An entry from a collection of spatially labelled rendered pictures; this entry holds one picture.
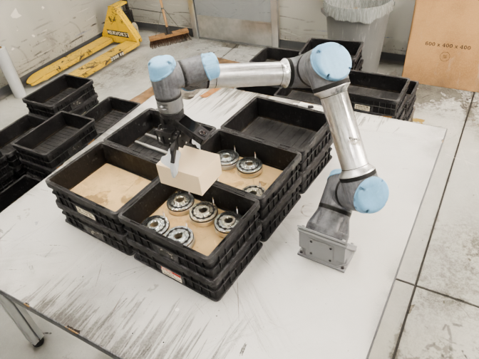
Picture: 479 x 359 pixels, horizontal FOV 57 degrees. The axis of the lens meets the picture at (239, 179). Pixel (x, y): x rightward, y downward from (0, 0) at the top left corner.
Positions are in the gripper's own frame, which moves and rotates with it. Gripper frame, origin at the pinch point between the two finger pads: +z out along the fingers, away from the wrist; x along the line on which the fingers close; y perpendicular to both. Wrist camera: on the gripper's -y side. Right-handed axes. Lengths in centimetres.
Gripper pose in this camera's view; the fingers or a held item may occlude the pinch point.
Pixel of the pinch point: (189, 165)
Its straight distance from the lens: 140.0
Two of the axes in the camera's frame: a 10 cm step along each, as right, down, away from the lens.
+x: -4.8, 5.9, -6.4
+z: 1.0, 7.6, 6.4
